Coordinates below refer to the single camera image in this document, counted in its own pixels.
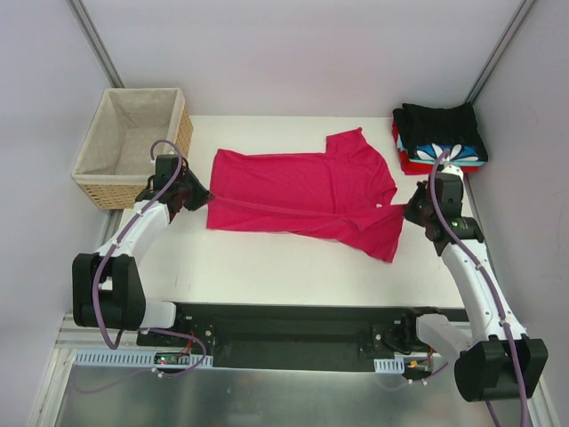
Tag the red t shirt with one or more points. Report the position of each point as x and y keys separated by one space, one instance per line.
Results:
x=411 y=168

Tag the left aluminium frame post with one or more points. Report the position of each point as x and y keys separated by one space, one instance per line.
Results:
x=94 y=40

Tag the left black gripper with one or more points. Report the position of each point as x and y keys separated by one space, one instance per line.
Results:
x=189 y=192

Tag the pink t shirt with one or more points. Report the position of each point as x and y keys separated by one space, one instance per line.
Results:
x=344 y=194

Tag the right aluminium frame post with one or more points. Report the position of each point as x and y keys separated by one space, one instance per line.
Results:
x=507 y=37

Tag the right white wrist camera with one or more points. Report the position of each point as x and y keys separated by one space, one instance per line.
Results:
x=446 y=166

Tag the wicker basket with liner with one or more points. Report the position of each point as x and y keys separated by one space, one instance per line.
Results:
x=114 y=162

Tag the aluminium frame post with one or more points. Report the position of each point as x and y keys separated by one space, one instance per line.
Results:
x=507 y=37
x=94 y=40

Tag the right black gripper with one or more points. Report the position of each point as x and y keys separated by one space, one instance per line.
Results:
x=418 y=210

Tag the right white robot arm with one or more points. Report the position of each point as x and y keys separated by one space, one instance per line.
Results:
x=496 y=360

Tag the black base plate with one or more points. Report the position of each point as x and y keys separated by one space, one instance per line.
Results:
x=319 y=338

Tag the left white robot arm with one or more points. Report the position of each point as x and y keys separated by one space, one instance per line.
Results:
x=106 y=285

